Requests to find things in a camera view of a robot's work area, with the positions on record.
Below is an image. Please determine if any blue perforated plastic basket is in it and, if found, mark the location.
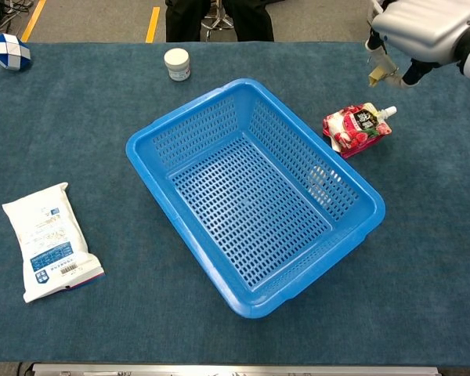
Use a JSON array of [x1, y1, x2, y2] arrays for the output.
[[125, 78, 386, 319]]

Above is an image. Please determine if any gold binder clip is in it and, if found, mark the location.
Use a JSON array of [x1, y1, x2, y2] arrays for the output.
[[367, 64, 400, 86]]

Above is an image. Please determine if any small white lidded jar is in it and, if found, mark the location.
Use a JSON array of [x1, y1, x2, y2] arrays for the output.
[[163, 47, 191, 82]]

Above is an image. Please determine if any red drink pouch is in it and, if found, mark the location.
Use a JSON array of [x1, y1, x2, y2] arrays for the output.
[[322, 102, 399, 159]]

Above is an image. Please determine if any chrome stool base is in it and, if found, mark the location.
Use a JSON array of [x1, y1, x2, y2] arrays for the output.
[[200, 0, 236, 42]]

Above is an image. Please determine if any blue white snake puzzle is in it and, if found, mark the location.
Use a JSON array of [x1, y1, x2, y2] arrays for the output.
[[0, 33, 32, 72]]

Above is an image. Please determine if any yellow floor tape strip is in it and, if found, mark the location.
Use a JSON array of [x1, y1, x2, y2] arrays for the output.
[[20, 0, 48, 43], [145, 6, 161, 44]]

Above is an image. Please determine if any blue felt table cloth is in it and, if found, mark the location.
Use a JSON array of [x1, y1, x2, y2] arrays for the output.
[[0, 41, 470, 365]]

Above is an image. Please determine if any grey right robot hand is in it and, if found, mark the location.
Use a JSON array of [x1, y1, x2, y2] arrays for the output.
[[366, 0, 470, 89]]

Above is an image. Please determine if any person in black trousers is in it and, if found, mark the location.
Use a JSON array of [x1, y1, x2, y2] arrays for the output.
[[164, 0, 275, 43]]

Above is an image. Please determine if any white blue printed packet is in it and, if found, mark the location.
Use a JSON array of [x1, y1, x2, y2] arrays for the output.
[[2, 182, 106, 305]]

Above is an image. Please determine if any aluminium table edge rail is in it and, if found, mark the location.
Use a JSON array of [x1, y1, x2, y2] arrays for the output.
[[30, 362, 442, 376]]

